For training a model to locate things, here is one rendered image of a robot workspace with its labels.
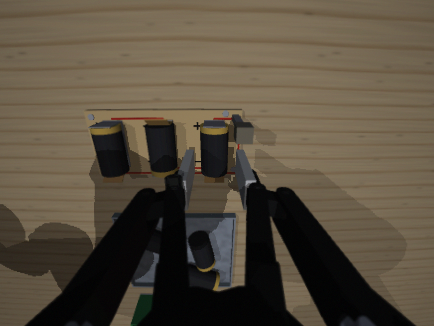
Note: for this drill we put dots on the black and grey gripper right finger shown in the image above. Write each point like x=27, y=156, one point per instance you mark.
x=340, y=293

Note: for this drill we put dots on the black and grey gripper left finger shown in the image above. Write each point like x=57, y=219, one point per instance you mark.
x=94, y=294

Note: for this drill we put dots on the green open box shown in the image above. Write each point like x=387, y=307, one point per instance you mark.
x=143, y=308

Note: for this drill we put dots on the black battery with gold end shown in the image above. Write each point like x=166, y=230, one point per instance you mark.
x=161, y=146
x=214, y=151
x=154, y=243
x=201, y=250
x=110, y=150
x=209, y=279

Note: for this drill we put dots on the grey square tray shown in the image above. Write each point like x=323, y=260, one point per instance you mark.
x=222, y=237

